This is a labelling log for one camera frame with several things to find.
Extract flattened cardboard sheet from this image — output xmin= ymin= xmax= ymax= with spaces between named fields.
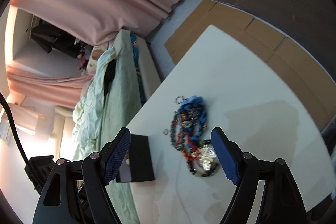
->
xmin=165 ymin=0 xmax=335 ymax=130

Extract white table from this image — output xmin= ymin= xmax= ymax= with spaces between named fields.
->
xmin=128 ymin=26 xmax=335 ymax=223

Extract black cable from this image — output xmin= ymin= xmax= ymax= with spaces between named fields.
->
xmin=0 ymin=92 xmax=30 ymax=167

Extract dark hanging clothes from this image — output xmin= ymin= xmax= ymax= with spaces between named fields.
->
xmin=30 ymin=20 xmax=87 ymax=59

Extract green bed quilt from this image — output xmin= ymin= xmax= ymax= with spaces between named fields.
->
xmin=71 ymin=29 xmax=148 ymax=224

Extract patterned pillow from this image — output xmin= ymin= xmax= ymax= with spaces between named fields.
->
xmin=86 ymin=43 xmax=109 ymax=75

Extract pink curtain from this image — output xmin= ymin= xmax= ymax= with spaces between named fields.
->
xmin=6 ymin=0 xmax=185 ymax=109

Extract black jewelry box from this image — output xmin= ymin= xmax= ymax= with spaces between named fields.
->
xmin=116 ymin=134 xmax=155 ymax=183

